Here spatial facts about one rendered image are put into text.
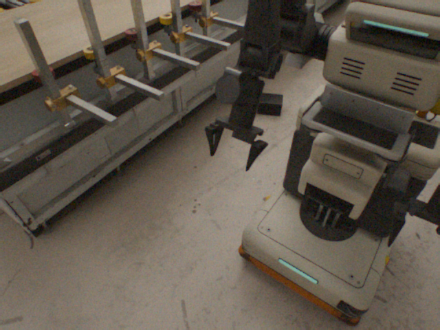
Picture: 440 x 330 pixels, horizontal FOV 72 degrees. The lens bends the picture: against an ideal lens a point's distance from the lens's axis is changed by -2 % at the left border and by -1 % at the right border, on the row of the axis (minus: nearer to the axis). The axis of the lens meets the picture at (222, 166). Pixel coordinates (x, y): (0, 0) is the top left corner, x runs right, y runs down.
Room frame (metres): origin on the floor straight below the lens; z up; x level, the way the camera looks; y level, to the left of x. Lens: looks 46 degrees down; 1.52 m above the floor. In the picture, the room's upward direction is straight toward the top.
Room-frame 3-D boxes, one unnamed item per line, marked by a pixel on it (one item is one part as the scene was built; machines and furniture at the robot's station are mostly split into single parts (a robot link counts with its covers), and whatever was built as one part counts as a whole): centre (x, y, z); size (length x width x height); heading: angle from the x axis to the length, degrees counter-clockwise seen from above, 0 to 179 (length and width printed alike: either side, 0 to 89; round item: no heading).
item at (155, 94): (1.23, 0.43, 0.80); 0.43 x 0.03 x 0.04; 55
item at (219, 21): (1.85, 0.00, 0.84); 0.43 x 0.03 x 0.04; 55
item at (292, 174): (0.94, -0.57, 0.59); 0.55 x 0.34 x 0.83; 54
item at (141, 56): (1.47, 0.37, 0.83); 0.14 x 0.06 x 0.05; 145
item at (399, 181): (0.70, -0.47, 0.68); 0.28 x 0.27 x 0.25; 54
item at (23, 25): (1.05, 0.67, 0.91); 0.04 x 0.04 x 0.48; 55
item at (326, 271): (0.87, -0.52, 0.16); 0.67 x 0.64 x 0.25; 144
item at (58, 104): (1.06, 0.66, 0.82); 0.14 x 0.06 x 0.05; 145
